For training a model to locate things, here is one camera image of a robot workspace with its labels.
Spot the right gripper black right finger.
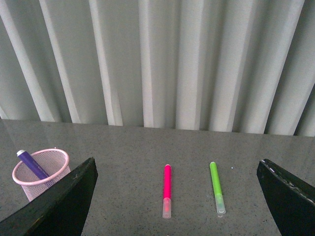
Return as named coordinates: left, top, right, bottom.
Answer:
left=256, top=159, right=315, bottom=236

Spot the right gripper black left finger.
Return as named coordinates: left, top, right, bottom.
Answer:
left=0, top=157, right=98, bottom=236

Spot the purple highlighter pen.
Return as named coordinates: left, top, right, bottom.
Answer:
left=17, top=149, right=49, bottom=180

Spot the pink highlighter pen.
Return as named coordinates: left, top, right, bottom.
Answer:
left=162, top=164, right=172, bottom=219

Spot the pink mesh pen cup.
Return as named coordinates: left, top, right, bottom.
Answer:
left=12, top=148, right=70, bottom=202

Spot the green highlighter pen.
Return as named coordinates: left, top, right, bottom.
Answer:
left=209, top=162, right=226, bottom=217

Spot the white pleated curtain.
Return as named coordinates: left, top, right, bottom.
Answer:
left=0, top=0, right=315, bottom=137

